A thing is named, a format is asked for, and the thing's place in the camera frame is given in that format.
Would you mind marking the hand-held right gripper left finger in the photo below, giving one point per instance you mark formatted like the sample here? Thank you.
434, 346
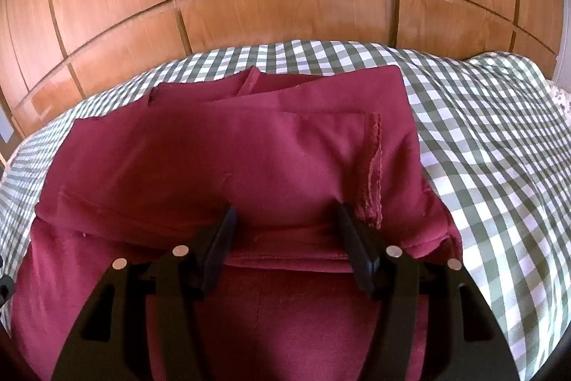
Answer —
218, 251

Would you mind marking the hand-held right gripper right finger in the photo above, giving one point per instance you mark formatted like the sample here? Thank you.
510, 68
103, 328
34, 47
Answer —
357, 247

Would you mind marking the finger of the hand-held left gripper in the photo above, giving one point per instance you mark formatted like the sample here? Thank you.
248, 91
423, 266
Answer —
4, 285

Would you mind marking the dark red garment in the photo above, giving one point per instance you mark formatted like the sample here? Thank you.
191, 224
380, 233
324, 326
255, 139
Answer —
250, 166

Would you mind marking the green white checked bedspread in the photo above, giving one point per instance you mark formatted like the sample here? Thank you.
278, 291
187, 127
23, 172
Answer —
490, 149

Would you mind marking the wooden wardrobe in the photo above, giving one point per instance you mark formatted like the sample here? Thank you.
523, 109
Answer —
267, 6

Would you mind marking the floral bed sheet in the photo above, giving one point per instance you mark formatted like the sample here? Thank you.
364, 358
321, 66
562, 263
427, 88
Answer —
563, 100

